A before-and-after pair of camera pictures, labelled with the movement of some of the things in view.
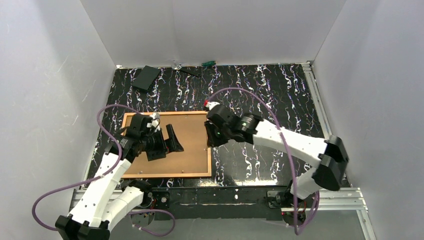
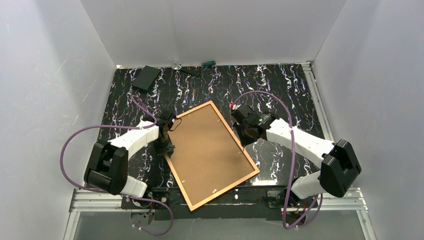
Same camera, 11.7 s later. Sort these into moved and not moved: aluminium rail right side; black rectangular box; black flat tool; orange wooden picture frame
Moved: orange wooden picture frame
Not moved: black rectangular box; black flat tool; aluminium rail right side
